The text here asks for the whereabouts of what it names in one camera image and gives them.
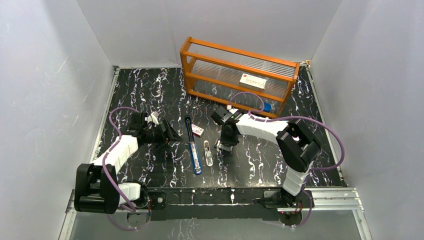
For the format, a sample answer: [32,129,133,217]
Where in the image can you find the staple strips tray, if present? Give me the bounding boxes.
[214,139,233,153]

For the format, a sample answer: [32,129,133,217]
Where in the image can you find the white cardboard box red labels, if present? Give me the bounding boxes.
[239,73,267,92]

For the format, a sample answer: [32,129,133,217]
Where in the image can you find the small blue box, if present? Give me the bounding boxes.
[263,102,272,113]

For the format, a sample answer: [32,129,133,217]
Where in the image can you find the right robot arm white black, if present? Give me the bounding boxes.
[210,106,322,207]

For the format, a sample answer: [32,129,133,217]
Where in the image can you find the red white staple box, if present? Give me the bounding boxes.
[191,124,204,137]

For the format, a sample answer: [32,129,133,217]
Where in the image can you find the orange wooden shelf rack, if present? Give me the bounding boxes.
[180,36,301,118]

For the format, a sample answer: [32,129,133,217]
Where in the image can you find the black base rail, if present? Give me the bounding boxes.
[145,187,315,225]

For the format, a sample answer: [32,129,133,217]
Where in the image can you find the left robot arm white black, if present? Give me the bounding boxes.
[74,112,183,214]

